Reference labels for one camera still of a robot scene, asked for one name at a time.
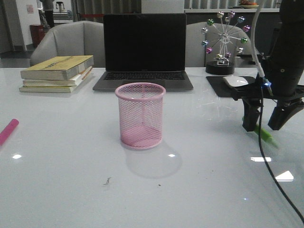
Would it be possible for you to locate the top yellow book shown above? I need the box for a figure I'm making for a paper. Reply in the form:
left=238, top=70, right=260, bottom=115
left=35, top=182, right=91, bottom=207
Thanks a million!
left=20, top=55, right=94, bottom=80

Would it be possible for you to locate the black mouse pad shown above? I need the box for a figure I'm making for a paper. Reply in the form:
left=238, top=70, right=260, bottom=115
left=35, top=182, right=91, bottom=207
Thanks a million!
left=206, top=76, right=257, bottom=100

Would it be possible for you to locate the pink highlighter pen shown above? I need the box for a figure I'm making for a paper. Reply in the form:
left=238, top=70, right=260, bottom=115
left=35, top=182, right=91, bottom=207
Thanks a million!
left=0, top=119, right=19, bottom=146

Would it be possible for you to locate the black cable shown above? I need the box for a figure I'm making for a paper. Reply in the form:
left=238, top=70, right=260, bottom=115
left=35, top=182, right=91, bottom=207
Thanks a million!
left=257, top=85, right=304, bottom=225

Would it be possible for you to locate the pink mesh pen holder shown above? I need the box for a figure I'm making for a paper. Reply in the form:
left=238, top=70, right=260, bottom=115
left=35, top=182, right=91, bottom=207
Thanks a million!
left=115, top=82, right=166, bottom=150

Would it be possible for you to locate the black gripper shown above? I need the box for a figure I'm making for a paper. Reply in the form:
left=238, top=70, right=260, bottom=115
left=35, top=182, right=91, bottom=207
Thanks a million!
left=231, top=56, right=304, bottom=132

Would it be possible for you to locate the middle white book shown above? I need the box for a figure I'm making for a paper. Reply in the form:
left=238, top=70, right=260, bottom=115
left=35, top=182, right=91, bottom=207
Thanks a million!
left=23, top=66, right=93, bottom=87

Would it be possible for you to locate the grey open laptop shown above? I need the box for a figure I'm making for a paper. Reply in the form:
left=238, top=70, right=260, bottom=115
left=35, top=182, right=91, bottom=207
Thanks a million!
left=93, top=13, right=193, bottom=92

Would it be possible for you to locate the white book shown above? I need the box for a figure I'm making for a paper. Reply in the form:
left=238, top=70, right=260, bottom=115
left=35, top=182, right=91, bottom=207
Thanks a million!
left=19, top=73, right=91, bottom=93
left=23, top=66, right=93, bottom=87

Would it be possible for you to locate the green highlighter pen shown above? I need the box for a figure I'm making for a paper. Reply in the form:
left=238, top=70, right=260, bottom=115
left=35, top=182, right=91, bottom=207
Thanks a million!
left=249, top=124, right=279, bottom=149

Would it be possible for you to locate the red trash bin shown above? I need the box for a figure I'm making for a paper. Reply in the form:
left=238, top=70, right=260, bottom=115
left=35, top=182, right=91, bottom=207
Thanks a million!
left=29, top=24, right=45, bottom=48

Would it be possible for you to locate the ferris wheel desk toy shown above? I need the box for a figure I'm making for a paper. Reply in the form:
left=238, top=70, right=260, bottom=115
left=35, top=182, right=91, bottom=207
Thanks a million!
left=201, top=10, right=251, bottom=75

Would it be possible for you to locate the fruit bowl on counter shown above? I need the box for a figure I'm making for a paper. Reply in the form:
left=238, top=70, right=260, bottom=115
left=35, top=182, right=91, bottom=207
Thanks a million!
left=239, top=0, right=259, bottom=9

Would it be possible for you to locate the right grey armchair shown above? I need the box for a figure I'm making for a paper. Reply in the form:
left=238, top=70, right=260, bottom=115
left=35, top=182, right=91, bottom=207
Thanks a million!
left=185, top=22, right=252, bottom=67

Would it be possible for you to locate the bottom white book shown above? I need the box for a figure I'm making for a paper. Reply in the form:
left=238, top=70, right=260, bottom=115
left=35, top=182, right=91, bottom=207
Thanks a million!
left=19, top=73, right=91, bottom=93

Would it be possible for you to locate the grey armchair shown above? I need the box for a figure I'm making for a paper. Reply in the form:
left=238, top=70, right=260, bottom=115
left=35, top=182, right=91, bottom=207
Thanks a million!
left=185, top=22, right=252, bottom=67
left=30, top=20, right=105, bottom=67

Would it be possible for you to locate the person standing in background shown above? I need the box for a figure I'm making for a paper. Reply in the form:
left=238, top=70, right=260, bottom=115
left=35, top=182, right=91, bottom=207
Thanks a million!
left=39, top=0, right=55, bottom=28

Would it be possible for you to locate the white computer mouse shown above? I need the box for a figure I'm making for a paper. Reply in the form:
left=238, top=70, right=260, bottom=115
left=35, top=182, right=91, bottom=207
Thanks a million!
left=223, top=76, right=248, bottom=87

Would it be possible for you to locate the left grey armchair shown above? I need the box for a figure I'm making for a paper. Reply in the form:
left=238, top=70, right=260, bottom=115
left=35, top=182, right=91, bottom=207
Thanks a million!
left=30, top=20, right=105, bottom=67

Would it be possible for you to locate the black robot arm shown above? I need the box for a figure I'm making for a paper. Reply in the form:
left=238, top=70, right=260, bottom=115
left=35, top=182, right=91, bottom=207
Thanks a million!
left=231, top=0, right=304, bottom=132

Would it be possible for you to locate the white cable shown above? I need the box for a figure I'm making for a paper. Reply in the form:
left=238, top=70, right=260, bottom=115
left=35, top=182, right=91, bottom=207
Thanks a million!
left=250, top=0, right=266, bottom=79

